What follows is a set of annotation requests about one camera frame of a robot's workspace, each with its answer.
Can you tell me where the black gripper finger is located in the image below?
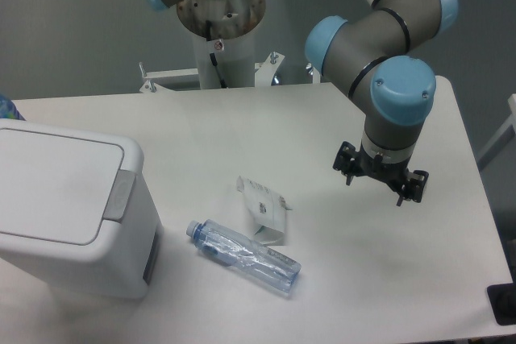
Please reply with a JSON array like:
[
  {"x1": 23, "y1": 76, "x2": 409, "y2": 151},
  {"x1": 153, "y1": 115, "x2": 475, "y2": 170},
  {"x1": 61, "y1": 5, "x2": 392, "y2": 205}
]
[
  {"x1": 333, "y1": 141, "x2": 359, "y2": 186},
  {"x1": 396, "y1": 170, "x2": 429, "y2": 207}
]

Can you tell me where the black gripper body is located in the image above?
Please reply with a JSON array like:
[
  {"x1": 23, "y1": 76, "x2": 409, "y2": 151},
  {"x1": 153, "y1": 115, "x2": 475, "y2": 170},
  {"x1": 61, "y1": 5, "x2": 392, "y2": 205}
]
[{"x1": 349, "y1": 147, "x2": 410, "y2": 192}]

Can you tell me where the white push-top trash can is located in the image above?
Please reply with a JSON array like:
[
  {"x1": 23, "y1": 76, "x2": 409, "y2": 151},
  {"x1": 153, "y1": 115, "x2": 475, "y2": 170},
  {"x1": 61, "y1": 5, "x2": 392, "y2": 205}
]
[{"x1": 1, "y1": 118, "x2": 163, "y2": 299}]

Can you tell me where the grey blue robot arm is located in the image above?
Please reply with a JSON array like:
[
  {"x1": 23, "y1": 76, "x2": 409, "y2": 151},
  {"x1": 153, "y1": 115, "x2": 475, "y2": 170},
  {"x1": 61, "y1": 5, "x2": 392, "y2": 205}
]
[{"x1": 147, "y1": 0, "x2": 458, "y2": 202}]

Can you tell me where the white paper carton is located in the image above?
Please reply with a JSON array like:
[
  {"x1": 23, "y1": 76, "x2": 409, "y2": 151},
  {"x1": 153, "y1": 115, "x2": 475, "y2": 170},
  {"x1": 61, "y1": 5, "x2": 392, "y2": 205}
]
[{"x1": 236, "y1": 176, "x2": 292, "y2": 246}]

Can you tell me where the black device at table edge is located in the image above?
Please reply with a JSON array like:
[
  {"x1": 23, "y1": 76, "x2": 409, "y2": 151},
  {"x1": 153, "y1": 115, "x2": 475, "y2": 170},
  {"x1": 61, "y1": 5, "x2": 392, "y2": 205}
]
[{"x1": 487, "y1": 283, "x2": 515, "y2": 326}]

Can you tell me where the clear plastic water bottle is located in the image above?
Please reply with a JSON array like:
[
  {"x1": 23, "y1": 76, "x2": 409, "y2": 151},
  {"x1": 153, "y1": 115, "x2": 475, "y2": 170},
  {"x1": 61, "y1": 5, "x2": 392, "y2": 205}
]
[{"x1": 186, "y1": 220, "x2": 302, "y2": 294}]

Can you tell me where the blue green patterned object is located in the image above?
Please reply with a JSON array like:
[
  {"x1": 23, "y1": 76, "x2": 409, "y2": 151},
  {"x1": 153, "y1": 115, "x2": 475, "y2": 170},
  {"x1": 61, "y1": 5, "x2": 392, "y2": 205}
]
[{"x1": 0, "y1": 94, "x2": 25, "y2": 120}]

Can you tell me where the white pedestal base frame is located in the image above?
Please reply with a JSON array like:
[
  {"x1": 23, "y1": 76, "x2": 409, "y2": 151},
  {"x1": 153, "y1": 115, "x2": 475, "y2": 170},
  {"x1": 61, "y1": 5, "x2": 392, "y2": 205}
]
[{"x1": 138, "y1": 52, "x2": 323, "y2": 93}]

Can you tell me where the white frame at right edge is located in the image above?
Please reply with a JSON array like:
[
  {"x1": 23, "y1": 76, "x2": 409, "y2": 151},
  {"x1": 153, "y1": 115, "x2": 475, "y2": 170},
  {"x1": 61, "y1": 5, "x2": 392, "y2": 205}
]
[{"x1": 476, "y1": 93, "x2": 515, "y2": 171}]

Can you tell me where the black pedestal cable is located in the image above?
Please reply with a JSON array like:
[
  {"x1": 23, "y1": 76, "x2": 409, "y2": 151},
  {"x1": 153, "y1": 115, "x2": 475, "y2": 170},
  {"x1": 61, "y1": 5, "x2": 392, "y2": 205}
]
[{"x1": 204, "y1": 19, "x2": 228, "y2": 89}]

